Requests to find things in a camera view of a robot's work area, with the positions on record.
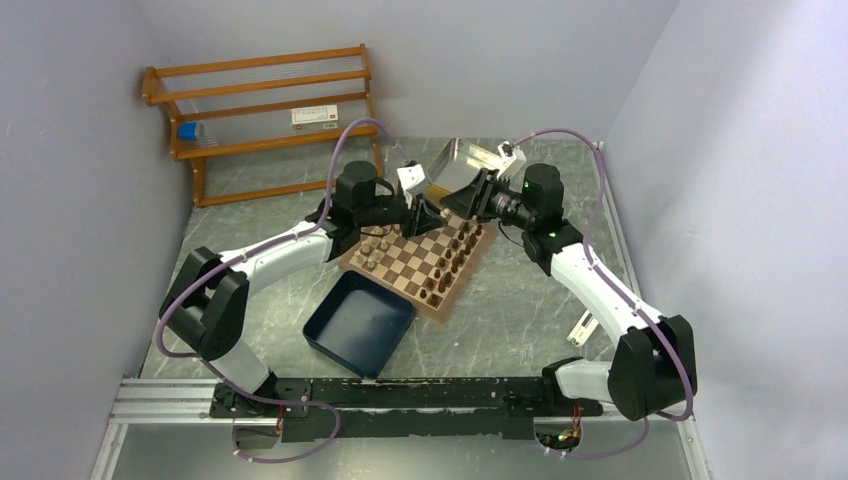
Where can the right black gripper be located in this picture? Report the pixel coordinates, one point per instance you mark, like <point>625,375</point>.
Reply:
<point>472,200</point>

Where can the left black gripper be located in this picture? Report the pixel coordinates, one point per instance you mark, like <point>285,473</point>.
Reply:
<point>422,218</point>

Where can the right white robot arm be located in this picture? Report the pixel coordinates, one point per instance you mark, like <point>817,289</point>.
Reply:
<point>654,366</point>

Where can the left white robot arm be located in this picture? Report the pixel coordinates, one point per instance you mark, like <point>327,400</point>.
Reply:
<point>206,303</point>

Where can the wooden chess board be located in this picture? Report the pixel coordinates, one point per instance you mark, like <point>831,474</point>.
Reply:
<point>397,271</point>

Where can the dark chess pieces group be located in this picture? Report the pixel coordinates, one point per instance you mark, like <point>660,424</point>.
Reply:
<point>443,254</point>

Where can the gold metal tin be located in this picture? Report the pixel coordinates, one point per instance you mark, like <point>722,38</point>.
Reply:
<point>455,167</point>

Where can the blue square tray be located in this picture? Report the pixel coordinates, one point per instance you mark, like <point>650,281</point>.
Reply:
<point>359,324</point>

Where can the white red box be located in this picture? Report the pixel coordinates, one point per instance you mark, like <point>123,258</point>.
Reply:
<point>314,118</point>

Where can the wooden shelf rack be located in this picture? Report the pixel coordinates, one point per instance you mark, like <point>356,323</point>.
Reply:
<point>244,107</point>

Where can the small white plastic part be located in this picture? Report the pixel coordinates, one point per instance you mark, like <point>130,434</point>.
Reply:
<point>583,329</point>

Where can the blue capped container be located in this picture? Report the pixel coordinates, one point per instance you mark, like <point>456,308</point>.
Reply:
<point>189,131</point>

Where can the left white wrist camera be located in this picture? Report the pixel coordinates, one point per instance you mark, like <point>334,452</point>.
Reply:
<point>412,180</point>

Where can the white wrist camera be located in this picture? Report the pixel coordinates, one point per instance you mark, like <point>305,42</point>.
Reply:
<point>412,180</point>
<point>512,159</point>

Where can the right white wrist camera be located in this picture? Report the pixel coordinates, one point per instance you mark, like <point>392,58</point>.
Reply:
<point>512,159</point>

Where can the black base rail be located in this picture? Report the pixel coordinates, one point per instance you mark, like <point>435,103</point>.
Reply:
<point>352,408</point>

